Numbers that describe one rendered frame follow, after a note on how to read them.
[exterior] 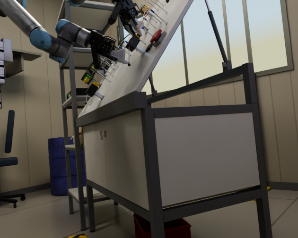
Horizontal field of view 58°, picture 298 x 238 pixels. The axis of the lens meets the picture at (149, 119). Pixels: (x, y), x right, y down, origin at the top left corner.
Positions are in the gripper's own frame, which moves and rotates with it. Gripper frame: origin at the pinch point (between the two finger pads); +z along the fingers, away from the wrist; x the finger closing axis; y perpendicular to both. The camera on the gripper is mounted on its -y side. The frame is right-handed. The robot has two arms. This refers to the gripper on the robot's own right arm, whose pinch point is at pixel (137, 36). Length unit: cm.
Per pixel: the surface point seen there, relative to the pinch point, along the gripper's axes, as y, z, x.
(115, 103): -29.6, 21.9, 0.7
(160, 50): -11.5, 13.3, -23.0
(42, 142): -11, 16, 332
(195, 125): -15, 47, -21
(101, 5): 53, -53, 91
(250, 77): 25, 46, -25
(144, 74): -23.1, 18.3, -21.4
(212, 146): -13, 59, -21
